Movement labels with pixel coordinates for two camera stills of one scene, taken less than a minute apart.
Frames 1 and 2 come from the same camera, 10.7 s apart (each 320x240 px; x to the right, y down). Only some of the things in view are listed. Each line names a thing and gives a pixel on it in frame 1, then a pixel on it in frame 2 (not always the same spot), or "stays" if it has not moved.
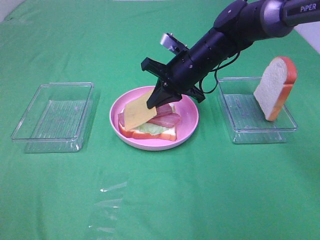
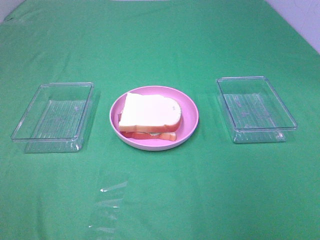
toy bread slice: (275, 86) to (149, 113)
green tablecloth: (211, 188) stays
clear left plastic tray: (55, 120) stays
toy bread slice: (149, 131) stays
